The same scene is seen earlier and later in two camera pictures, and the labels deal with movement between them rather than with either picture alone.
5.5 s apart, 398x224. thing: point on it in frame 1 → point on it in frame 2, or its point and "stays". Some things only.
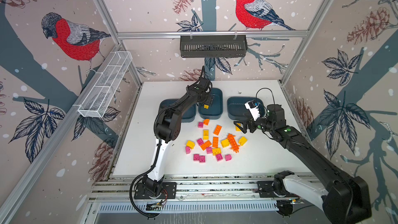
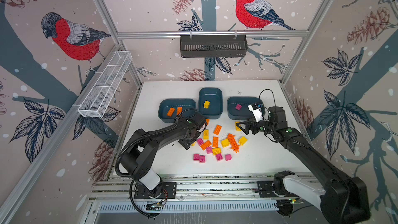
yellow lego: (205, 134) stays
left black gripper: (209, 100) → (188, 144)
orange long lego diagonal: (207, 144) stays
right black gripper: (244, 128) stays
